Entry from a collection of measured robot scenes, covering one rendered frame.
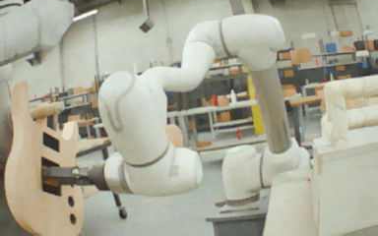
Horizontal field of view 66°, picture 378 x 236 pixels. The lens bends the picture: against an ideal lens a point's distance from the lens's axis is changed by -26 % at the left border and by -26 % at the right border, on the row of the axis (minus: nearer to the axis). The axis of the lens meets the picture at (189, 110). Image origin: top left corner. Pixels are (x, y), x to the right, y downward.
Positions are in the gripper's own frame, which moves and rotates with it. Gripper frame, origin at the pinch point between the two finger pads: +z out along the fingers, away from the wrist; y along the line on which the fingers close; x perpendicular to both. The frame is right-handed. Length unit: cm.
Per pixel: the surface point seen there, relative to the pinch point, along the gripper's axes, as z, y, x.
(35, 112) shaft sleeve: 2.7, -5.8, 17.4
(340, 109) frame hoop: -71, -19, 1
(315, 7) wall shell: -262, 907, 671
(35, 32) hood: -11.2, -26.0, 28.1
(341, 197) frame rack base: -70, -14, -13
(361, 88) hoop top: -76, -20, 4
